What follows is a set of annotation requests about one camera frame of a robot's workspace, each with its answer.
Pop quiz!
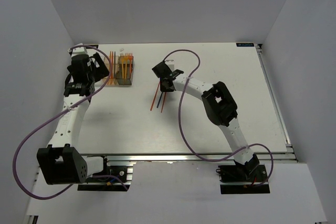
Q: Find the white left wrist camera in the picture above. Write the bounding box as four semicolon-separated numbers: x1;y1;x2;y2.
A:
68;44;87;57

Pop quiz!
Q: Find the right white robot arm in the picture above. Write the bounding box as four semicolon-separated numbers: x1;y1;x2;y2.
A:
152;61;259;182

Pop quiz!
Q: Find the red-orange plastic fork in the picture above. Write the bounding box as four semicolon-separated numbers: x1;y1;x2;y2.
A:
128;53;134;79

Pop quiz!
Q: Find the yellow-orange plastic fork bent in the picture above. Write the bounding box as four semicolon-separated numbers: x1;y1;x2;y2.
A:
120;54;127;79

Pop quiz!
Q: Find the red-orange chopstick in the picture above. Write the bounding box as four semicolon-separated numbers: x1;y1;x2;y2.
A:
161;92;166;113
150;82;160;111

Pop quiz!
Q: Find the yellow-orange plastic knife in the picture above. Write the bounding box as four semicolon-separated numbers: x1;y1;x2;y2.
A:
108;51;113;86

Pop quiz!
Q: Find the smoky grey plastic container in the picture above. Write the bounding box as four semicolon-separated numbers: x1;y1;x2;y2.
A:
115;53;134;86

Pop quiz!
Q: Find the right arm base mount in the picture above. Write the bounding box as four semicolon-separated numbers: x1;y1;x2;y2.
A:
216;154;270;195

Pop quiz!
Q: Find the blue plastic knife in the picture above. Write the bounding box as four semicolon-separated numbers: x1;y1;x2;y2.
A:
113;51;119;79

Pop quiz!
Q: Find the black logo sticker right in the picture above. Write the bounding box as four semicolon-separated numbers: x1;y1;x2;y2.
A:
236;42;255;47

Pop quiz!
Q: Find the yellow-orange plastic fork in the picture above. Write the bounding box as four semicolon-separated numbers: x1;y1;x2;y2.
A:
124;53;129;79

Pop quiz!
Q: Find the amber plastic container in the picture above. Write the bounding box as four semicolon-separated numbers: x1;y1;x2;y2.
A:
103;51;119;86

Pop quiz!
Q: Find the red-orange plastic knife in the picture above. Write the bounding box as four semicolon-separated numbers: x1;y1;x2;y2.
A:
110;51;115;86

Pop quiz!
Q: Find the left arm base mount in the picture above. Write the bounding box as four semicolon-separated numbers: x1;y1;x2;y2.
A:
77;156;131;192

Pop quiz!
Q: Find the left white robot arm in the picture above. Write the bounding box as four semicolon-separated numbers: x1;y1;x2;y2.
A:
37;52;111;185

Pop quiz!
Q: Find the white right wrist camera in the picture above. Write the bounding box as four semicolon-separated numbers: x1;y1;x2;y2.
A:
165;60;175;71

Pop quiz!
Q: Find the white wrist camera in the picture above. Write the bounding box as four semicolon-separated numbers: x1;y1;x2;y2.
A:
165;60;175;71
68;44;87;57

